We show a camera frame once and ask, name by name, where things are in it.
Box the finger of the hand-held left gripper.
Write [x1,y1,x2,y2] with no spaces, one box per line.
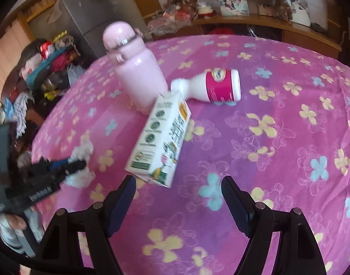
[35,157,71,175]
[52,160,87,183]

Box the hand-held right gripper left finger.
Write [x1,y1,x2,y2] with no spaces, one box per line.
[40,175,137,275]

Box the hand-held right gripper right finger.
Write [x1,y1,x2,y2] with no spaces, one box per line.
[221,176,327,275]

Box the white tissue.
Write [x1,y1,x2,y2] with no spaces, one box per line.
[65,142,97,189]

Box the white green milk carton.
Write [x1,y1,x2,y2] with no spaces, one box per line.
[125,90,192,189]

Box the person's left hand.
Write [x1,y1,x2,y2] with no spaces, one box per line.
[0,210,45,257]

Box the pink floral bed blanket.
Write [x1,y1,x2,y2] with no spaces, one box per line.
[30,33,350,275]

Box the pile of clothes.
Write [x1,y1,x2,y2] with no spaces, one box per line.
[0,30,84,139]

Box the pink thermos bottle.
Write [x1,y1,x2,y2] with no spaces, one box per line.
[102,21,169,116]

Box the white bottle with pink label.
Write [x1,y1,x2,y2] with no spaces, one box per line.
[171,68,242,104]

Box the grey refrigerator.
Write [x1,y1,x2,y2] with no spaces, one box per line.
[58,0,116,61]

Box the clear bag with red items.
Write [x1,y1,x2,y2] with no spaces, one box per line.
[147,2,199,36]

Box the wooden headboard shelf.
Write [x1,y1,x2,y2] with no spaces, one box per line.
[143,14,343,61]

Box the small black box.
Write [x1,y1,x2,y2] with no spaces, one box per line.
[310,22,328,33]

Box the framed couple photo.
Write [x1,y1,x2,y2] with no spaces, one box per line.
[218,0,250,17]

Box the wedding photo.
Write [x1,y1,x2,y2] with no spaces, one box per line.
[289,0,312,27]

